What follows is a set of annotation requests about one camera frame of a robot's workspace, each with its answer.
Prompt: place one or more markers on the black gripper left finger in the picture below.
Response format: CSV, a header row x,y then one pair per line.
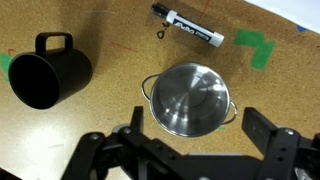
x,y
136,135

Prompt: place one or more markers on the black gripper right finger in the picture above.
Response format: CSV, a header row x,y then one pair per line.
x,y
272,142

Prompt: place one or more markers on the small silver pot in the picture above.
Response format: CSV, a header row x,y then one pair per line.
x,y
189,100

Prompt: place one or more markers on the black cup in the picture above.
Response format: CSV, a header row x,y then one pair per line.
x,y
50,74

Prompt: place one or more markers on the black white marker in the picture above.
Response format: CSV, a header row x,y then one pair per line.
x,y
174,18

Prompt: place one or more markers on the green tape mark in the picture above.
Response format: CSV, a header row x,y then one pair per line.
x,y
256,40

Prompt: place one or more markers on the white cloth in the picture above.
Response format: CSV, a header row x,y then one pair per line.
x,y
305,13

